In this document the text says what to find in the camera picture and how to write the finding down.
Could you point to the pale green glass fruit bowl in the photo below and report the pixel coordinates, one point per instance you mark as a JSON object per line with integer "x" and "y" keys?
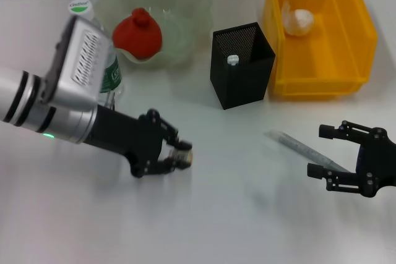
{"x": 185, "y": 13}

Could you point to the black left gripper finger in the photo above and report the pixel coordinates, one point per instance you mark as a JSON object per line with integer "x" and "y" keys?
{"x": 171, "y": 134}
{"x": 167, "y": 165}

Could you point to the beige eraser with barcode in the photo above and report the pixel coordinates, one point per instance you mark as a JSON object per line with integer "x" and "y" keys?
{"x": 182, "y": 155}

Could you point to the green utility knife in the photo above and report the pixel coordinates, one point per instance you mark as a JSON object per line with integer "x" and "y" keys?
{"x": 233, "y": 59}

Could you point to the clear green-label water bottle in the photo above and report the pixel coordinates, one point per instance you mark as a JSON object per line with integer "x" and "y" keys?
{"x": 81, "y": 5}

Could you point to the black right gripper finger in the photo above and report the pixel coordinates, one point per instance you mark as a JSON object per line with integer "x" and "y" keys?
{"x": 315, "y": 170}
{"x": 326, "y": 131}

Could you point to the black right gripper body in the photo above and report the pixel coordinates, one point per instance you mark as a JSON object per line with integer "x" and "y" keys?
{"x": 377, "y": 165}

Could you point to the yellow plastic bin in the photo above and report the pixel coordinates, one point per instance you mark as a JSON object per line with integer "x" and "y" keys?
{"x": 340, "y": 60}

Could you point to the grey pen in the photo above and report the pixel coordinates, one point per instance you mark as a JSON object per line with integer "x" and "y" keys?
{"x": 297, "y": 145}

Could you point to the orange fruit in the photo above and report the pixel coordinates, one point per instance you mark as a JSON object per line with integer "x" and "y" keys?
{"x": 137, "y": 35}

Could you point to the black mesh pen holder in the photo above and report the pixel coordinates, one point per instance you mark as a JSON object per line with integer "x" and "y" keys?
{"x": 241, "y": 87}

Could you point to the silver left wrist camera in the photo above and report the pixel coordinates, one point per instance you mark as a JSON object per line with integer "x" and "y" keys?
{"x": 83, "y": 63}

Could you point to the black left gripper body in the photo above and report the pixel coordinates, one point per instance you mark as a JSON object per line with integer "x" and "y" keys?
{"x": 123, "y": 134}

